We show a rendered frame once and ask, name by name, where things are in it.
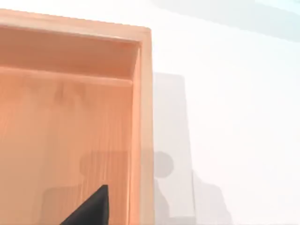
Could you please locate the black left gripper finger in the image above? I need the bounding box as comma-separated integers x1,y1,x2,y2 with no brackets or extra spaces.
59,184,110,225

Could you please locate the shallow salmon-coloured box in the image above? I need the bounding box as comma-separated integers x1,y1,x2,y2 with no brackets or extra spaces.
0,8,156,225

